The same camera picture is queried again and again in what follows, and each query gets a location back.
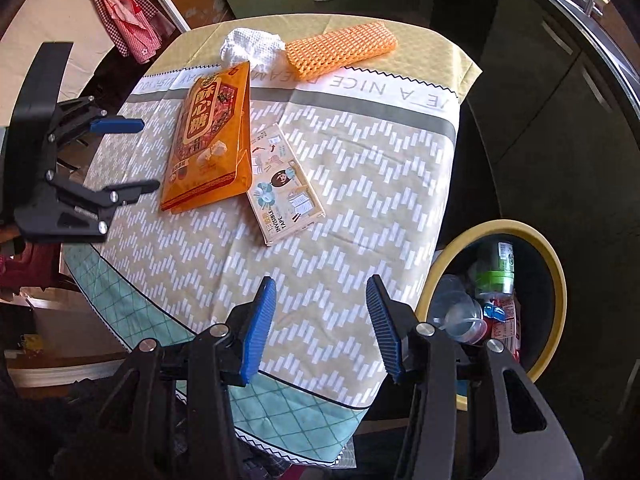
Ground clear plastic cup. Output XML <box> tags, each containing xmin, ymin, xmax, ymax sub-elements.
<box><xmin>427</xmin><ymin>274</ymin><xmax>484</xmax><ymax>344</ymax></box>

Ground orange candy bag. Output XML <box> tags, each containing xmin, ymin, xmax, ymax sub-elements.
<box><xmin>160</xmin><ymin>62</ymin><xmax>253</xmax><ymax>214</ymax></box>

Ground green toothpick jar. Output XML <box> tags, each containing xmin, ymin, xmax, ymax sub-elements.
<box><xmin>471</xmin><ymin>240</ymin><xmax>515</xmax><ymax>299</ymax></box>

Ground red white milk carton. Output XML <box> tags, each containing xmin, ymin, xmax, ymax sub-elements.
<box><xmin>483</xmin><ymin>296</ymin><xmax>521</xmax><ymax>362</ymax></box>

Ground red cola can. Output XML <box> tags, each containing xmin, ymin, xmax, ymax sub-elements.
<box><xmin>463</xmin><ymin>318</ymin><xmax>488</xmax><ymax>344</ymax></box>

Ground black yellow-rimmed trash bin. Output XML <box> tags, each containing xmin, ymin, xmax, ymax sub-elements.
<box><xmin>416</xmin><ymin>219</ymin><xmax>567</xmax><ymax>380</ymax></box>

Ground green lower kitchen cabinets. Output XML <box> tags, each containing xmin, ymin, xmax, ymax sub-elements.
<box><xmin>227</xmin><ymin>0</ymin><xmax>639</xmax><ymax>264</ymax></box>

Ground red checked apron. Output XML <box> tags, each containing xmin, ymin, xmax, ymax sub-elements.
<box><xmin>91</xmin><ymin>0</ymin><xmax>176</xmax><ymax>64</ymax></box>

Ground white hanging cloth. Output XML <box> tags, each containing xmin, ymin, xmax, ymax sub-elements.
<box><xmin>1</xmin><ymin>0</ymin><xmax>114</xmax><ymax>126</ymax></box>

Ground patterned tablecloth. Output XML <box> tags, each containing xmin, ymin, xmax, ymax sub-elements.
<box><xmin>64</xmin><ymin>22</ymin><xmax>480</xmax><ymax>465</ymax></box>

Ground orange foam net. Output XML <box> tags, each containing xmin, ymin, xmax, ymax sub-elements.
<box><xmin>285</xmin><ymin>22</ymin><xmax>398</xmax><ymax>81</ymax></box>

